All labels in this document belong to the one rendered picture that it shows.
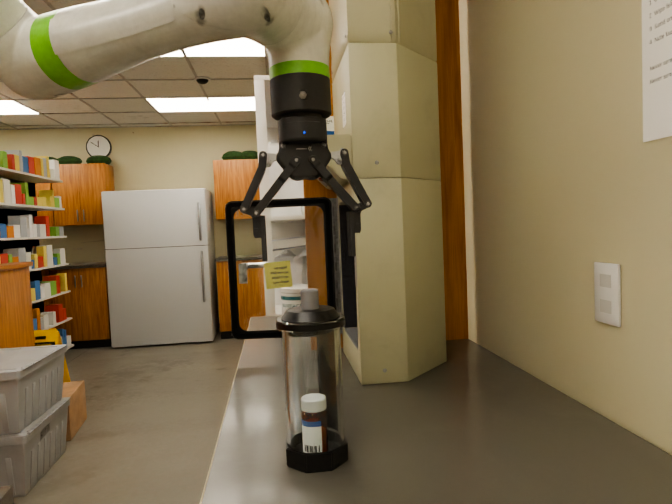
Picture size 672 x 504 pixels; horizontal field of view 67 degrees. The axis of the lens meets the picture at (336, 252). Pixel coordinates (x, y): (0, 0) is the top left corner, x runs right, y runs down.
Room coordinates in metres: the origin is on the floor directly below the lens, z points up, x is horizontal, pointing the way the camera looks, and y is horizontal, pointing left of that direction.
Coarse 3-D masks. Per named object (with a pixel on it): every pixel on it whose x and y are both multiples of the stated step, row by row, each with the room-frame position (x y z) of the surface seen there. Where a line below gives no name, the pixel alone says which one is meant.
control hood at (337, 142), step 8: (328, 136) 1.14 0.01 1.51; (336, 136) 1.15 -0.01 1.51; (344, 136) 1.15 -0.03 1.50; (328, 144) 1.14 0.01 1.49; (336, 144) 1.15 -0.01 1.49; (344, 144) 1.15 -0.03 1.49; (328, 168) 1.17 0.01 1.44; (336, 168) 1.15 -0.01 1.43; (336, 176) 1.17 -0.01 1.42; (344, 176) 1.15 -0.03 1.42
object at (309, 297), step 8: (312, 288) 0.80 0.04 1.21; (304, 296) 0.78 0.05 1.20; (312, 296) 0.78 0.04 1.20; (304, 304) 0.78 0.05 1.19; (312, 304) 0.78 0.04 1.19; (288, 312) 0.77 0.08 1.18; (296, 312) 0.76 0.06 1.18; (304, 312) 0.76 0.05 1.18; (312, 312) 0.76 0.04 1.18; (320, 312) 0.76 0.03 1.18; (328, 312) 0.77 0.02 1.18; (336, 312) 0.78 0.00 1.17; (288, 320) 0.76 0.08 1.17; (296, 320) 0.75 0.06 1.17; (304, 320) 0.75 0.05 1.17; (312, 320) 0.75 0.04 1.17; (320, 320) 0.75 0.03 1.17; (328, 320) 0.76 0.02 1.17
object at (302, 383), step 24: (288, 336) 0.76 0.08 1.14; (312, 336) 0.75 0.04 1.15; (336, 336) 0.77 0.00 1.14; (288, 360) 0.76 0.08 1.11; (312, 360) 0.75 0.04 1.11; (336, 360) 0.77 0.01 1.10; (288, 384) 0.76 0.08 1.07; (312, 384) 0.75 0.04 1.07; (336, 384) 0.76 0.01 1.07; (288, 408) 0.77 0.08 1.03; (312, 408) 0.75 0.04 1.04; (336, 408) 0.76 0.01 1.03; (288, 432) 0.77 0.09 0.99; (312, 432) 0.75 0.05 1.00; (336, 432) 0.76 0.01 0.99
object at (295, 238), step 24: (240, 216) 1.46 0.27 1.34; (288, 216) 1.46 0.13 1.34; (312, 216) 1.45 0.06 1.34; (240, 240) 1.46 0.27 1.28; (288, 240) 1.46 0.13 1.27; (312, 240) 1.45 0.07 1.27; (264, 264) 1.46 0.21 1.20; (288, 264) 1.46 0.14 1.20; (312, 264) 1.46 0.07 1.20; (240, 288) 1.46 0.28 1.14; (264, 288) 1.46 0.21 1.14; (288, 288) 1.46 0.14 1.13; (240, 312) 1.46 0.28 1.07; (264, 312) 1.46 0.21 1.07
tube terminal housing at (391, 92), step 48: (384, 48) 1.16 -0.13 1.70; (336, 96) 1.38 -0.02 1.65; (384, 96) 1.16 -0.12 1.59; (432, 96) 1.29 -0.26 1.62; (384, 144) 1.16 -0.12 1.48; (432, 144) 1.29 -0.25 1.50; (384, 192) 1.16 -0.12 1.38; (432, 192) 1.28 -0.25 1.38; (384, 240) 1.16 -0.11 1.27; (432, 240) 1.27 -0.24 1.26; (384, 288) 1.16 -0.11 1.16; (432, 288) 1.27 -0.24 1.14; (384, 336) 1.16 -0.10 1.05; (432, 336) 1.26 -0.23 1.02
